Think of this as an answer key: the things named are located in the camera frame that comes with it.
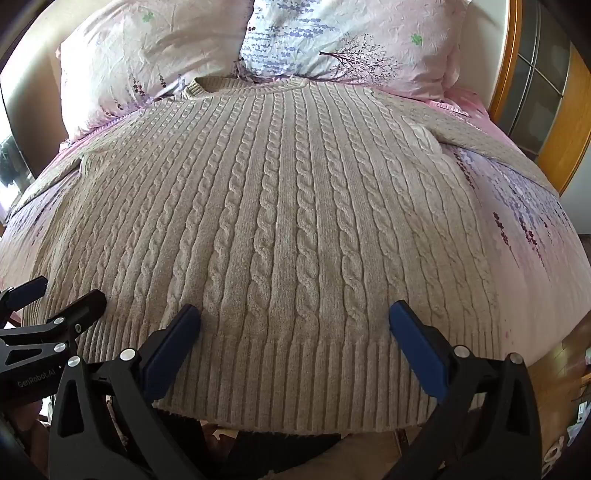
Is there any wooden glass door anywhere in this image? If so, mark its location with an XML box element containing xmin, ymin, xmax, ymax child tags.
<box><xmin>499</xmin><ymin>0</ymin><xmax>591</xmax><ymax>195</ymax></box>

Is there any pink floral pillow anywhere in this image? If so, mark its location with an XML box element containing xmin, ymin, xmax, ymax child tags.
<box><xmin>55</xmin><ymin>0</ymin><xmax>254</xmax><ymax>141</ymax></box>

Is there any beige cable knit sweater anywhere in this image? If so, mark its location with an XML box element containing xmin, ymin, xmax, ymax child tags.
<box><xmin>7</xmin><ymin>76</ymin><xmax>561</xmax><ymax>437</ymax></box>

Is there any pink floral bed sheet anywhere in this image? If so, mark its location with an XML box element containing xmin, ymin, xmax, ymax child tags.
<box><xmin>0</xmin><ymin>85</ymin><xmax>591</xmax><ymax>370</ymax></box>

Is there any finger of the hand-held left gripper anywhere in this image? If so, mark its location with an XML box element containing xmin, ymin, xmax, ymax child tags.
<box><xmin>0</xmin><ymin>275</ymin><xmax>49</xmax><ymax>329</ymax></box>
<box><xmin>0</xmin><ymin>289</ymin><xmax>108</xmax><ymax>359</ymax></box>

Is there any tree print floral pillow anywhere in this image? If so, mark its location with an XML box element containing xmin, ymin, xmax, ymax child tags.
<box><xmin>238</xmin><ymin>0</ymin><xmax>467</xmax><ymax>102</ymax></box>

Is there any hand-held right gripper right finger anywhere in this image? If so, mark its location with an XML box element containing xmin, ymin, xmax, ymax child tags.
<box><xmin>388</xmin><ymin>300</ymin><xmax>543</xmax><ymax>480</ymax></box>

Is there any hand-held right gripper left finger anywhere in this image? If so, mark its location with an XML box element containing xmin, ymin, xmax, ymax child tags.
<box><xmin>48</xmin><ymin>304</ymin><xmax>208</xmax><ymax>480</ymax></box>

